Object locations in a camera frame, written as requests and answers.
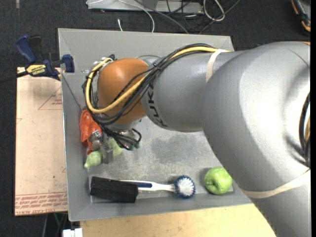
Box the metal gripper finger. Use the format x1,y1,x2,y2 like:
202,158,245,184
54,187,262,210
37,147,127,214
88,129,103,151
101,143,115,164

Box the light green toy pear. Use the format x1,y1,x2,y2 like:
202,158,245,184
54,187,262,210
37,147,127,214
83,137,123,169

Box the orange crumpled toy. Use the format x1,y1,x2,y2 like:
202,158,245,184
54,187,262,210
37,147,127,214
79,109,102,155

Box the black flat block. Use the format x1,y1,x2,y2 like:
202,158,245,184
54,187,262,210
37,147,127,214
89,176,139,203

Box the grey metal bin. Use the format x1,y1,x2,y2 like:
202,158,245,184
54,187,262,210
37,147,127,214
58,28,253,222

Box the white and blue brush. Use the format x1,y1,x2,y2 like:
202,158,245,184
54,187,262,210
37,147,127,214
120,175,197,199

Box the green apple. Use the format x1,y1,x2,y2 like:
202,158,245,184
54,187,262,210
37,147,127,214
203,166,234,196

